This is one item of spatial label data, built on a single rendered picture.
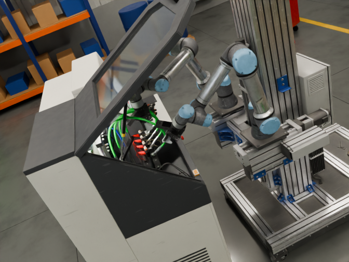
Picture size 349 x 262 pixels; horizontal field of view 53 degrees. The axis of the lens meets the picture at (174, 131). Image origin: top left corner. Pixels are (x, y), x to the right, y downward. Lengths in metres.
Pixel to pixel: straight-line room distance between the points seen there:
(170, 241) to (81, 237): 0.57
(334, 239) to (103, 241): 1.70
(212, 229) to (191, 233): 0.14
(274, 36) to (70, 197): 1.50
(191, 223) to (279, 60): 1.16
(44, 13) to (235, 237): 5.55
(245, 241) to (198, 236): 0.70
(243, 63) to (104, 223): 1.20
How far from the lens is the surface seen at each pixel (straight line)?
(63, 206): 2.06
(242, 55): 1.78
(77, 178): 1.95
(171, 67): 2.12
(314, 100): 2.52
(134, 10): 6.77
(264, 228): 2.77
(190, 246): 2.45
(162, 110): 2.96
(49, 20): 7.28
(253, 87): 1.89
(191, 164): 2.31
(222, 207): 3.30
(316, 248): 2.93
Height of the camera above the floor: 2.36
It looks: 32 degrees down
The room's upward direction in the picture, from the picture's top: 20 degrees counter-clockwise
